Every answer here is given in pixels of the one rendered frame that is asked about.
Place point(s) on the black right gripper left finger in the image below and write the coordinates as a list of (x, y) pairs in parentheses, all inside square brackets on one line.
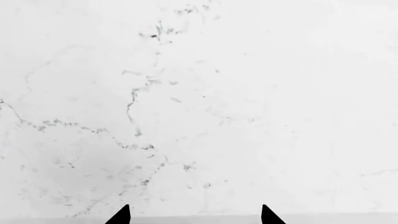
[(122, 217)]

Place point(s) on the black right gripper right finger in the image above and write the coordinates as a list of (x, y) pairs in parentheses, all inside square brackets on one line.
[(269, 217)]

